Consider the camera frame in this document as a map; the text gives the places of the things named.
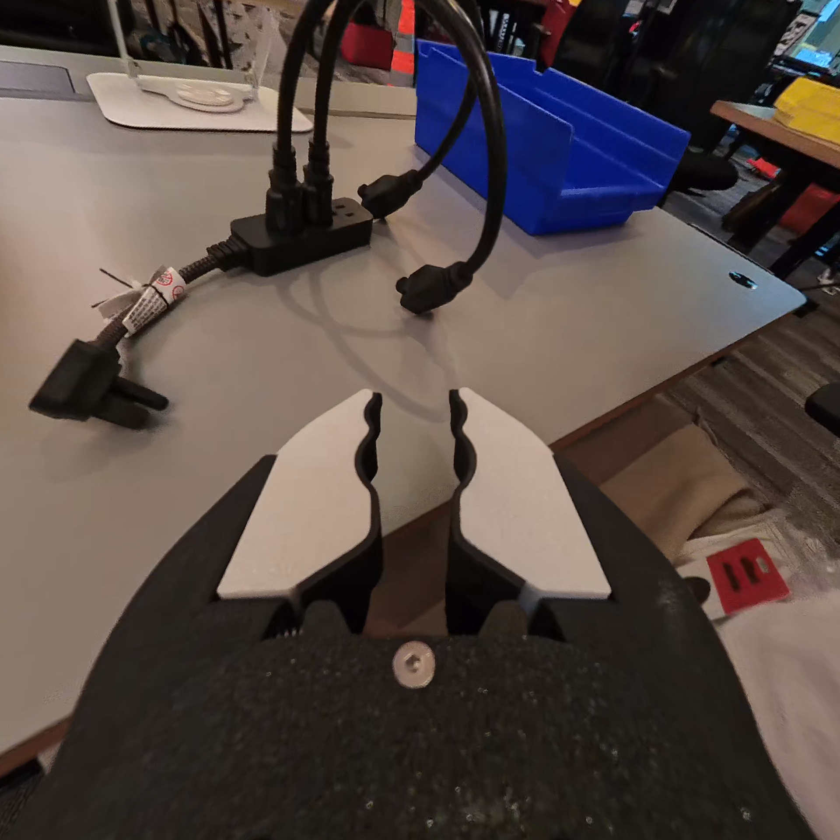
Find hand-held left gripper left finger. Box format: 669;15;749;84
217;388;385;634

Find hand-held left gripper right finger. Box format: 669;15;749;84
446;387;613;636

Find black power strip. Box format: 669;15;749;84
28;197;375;432

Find black extension cable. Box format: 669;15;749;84
264;0;508;317
301;0;490;231

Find grey desk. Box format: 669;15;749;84
0;45;808;778

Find person's beige trousers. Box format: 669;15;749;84
598;423;772;562

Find red plastic tag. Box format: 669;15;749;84
706;538;792;616

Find person's white shirt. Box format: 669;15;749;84
676;508;840;840

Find blue plastic bin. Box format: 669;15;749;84
413;38;692;237

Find white stand with flat base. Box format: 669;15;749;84
87;0;315;133

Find red bin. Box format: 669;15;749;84
778;182;840;232

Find wooden table with black legs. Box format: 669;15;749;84
710;98;840;280

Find black office chair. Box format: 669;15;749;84
548;0;740;194

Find red container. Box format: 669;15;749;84
339;21;395;72

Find orange striped traffic cone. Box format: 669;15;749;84
390;0;418;88

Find yellow plastic bin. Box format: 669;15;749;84
773;76;840;144

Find computer monitor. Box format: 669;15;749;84
784;26;840;74

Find grey desk cable flap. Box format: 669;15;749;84
0;60;78;98

